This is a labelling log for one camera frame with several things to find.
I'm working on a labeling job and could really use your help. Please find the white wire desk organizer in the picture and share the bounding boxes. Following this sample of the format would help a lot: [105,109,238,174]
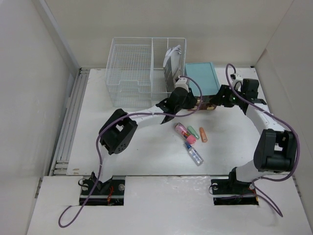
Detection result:
[105,37,186,109]

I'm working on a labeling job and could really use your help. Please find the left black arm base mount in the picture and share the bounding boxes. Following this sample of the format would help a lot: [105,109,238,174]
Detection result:
[78,173,126,206]

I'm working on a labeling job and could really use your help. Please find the pink marker tube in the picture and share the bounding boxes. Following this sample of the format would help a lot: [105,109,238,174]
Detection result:
[174,123,197,144]

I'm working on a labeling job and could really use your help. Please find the aluminium rail frame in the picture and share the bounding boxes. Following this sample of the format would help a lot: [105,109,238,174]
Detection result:
[48,68,90,176]

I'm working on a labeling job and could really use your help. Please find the grey white manual booklet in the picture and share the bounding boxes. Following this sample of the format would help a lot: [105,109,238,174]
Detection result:
[163,45,182,92]

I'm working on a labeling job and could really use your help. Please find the orange highlighter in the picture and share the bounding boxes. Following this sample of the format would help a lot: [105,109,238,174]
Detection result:
[199,127,208,143]

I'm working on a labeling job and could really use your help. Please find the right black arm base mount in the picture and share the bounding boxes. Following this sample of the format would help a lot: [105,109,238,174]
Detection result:
[209,170,259,206]

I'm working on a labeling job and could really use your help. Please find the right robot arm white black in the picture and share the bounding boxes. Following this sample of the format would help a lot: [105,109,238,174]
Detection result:
[210,79,300,193]

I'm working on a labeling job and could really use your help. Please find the green highlighter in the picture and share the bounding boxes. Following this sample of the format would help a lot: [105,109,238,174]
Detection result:
[187,126,200,140]

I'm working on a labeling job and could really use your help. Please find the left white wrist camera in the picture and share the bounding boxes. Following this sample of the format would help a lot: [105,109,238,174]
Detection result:
[174,76,189,91]

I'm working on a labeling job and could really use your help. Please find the teal orange drawer box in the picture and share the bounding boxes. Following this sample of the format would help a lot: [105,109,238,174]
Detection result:
[184,62,220,98]

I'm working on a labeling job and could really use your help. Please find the clear bottle blue cap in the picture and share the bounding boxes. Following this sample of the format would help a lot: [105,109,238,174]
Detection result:
[184,142,204,166]

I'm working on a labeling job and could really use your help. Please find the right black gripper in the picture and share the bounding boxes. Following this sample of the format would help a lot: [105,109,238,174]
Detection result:
[209,84,245,108]

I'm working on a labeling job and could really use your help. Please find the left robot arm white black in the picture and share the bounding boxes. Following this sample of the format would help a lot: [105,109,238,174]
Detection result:
[96,88,199,155]

